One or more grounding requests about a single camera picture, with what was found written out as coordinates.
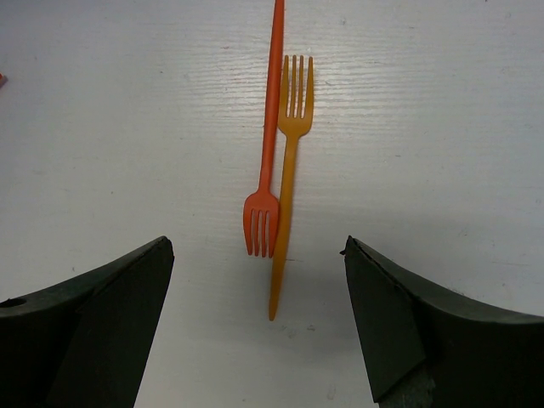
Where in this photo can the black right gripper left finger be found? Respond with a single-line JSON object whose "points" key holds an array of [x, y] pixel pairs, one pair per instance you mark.
{"points": [[85, 342]]}

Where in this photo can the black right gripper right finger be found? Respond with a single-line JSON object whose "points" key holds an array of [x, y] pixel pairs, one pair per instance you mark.
{"points": [[426, 346]]}

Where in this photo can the orange fork right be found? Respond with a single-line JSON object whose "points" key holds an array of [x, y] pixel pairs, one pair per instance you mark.
{"points": [[295, 120]]}

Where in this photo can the red-orange fork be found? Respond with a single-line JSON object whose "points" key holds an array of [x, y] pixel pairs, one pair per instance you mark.
{"points": [[261, 208]]}

